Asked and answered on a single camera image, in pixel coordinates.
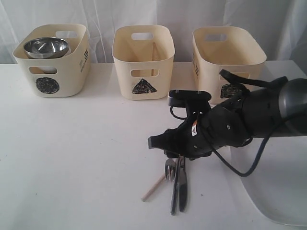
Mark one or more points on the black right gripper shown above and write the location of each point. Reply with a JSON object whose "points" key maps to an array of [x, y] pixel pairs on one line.
{"points": [[206, 129]]}

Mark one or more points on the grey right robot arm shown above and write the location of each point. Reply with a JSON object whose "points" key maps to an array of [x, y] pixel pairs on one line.
{"points": [[277, 109]]}

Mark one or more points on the steel table knife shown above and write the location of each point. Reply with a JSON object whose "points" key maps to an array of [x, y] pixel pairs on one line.
{"points": [[183, 186]]}

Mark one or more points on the cream bin with square mark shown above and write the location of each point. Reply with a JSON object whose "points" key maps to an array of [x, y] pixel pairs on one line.
{"points": [[224, 47]]}

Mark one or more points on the white curtain backdrop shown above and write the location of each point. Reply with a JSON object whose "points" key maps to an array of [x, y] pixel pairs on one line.
{"points": [[279, 26]]}

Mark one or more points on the stainless steel bowl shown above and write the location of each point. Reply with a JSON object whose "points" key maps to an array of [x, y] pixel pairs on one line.
{"points": [[46, 48]]}

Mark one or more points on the cream bin with circle mark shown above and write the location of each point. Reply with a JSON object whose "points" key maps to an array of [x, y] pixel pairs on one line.
{"points": [[72, 69]]}

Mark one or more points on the wooden chopstick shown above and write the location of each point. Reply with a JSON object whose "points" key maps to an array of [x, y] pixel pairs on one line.
{"points": [[153, 188], [153, 57]]}

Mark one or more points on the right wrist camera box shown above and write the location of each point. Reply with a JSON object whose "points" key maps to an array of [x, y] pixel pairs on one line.
{"points": [[178, 98]]}

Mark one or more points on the steel spoon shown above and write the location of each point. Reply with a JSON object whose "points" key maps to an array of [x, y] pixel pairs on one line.
{"points": [[174, 194]]}

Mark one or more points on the cream bin with triangle mark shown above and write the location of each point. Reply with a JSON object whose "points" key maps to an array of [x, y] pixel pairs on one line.
{"points": [[132, 54]]}

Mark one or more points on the steel fork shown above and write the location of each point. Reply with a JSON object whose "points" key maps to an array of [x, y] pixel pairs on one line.
{"points": [[170, 168]]}

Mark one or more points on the white square plate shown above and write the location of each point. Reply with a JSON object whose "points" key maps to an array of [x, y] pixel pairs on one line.
{"points": [[277, 188]]}

